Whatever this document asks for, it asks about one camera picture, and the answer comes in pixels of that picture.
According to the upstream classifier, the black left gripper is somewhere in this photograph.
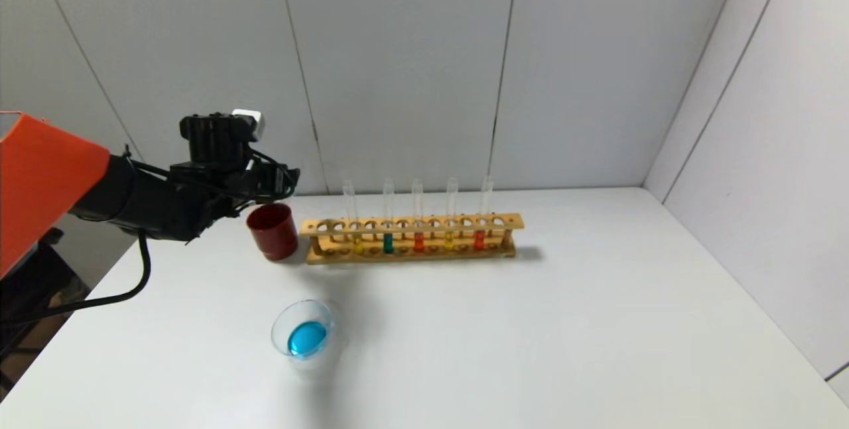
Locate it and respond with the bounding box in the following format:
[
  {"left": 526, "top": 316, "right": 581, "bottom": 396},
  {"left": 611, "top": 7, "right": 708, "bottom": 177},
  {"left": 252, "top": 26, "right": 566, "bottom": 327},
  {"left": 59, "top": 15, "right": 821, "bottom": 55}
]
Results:
[{"left": 254, "top": 161, "right": 300, "bottom": 199}]

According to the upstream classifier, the yellow pigment glass test tube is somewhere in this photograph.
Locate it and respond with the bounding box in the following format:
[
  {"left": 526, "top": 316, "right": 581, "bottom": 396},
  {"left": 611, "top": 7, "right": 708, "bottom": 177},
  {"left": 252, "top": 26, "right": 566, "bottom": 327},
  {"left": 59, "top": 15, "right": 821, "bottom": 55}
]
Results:
[
  {"left": 444, "top": 176, "right": 458, "bottom": 251},
  {"left": 342, "top": 179, "right": 364, "bottom": 255}
]

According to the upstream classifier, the blue pigment glass test tube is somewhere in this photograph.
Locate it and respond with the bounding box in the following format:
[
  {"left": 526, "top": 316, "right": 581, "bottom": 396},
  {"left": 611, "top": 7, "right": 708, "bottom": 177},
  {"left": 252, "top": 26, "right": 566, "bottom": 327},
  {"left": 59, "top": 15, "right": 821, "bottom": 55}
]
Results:
[{"left": 381, "top": 177, "right": 396, "bottom": 255}]

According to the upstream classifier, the wooden test tube rack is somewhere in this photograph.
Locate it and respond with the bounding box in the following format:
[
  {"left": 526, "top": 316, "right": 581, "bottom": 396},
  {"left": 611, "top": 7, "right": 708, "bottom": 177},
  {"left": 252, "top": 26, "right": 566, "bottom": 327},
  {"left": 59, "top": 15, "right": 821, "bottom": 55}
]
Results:
[{"left": 300, "top": 213, "right": 525, "bottom": 265}]

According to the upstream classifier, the red pigment glass test tube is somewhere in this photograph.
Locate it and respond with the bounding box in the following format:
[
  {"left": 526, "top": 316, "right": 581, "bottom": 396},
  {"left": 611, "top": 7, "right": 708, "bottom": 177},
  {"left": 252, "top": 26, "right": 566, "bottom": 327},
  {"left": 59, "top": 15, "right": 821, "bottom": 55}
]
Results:
[
  {"left": 474, "top": 174, "right": 493, "bottom": 251},
  {"left": 411, "top": 177, "right": 425, "bottom": 253}
]

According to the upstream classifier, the dark red plastic cup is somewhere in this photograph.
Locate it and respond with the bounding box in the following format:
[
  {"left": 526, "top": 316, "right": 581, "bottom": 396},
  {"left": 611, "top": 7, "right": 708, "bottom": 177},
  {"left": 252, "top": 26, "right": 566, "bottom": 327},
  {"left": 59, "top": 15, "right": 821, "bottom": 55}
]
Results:
[{"left": 246, "top": 202, "right": 299, "bottom": 263}]

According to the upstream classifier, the clear glass dish with spout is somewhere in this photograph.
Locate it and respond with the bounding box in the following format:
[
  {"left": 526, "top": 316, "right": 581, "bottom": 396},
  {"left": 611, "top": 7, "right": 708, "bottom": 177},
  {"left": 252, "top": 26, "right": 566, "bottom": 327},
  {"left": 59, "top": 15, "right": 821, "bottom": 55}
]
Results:
[{"left": 271, "top": 300, "right": 339, "bottom": 377}]

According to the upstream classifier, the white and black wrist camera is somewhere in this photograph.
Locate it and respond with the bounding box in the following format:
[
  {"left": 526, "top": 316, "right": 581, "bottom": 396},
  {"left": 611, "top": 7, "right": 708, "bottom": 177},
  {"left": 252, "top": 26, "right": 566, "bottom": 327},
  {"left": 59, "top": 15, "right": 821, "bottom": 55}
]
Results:
[{"left": 231, "top": 109, "right": 266, "bottom": 145}]

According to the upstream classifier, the thick black cable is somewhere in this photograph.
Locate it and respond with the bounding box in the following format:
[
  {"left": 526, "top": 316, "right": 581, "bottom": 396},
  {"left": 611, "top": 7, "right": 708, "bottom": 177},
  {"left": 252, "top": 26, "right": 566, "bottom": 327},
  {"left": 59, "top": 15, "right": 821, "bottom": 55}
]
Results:
[{"left": 0, "top": 230, "right": 152, "bottom": 324}]

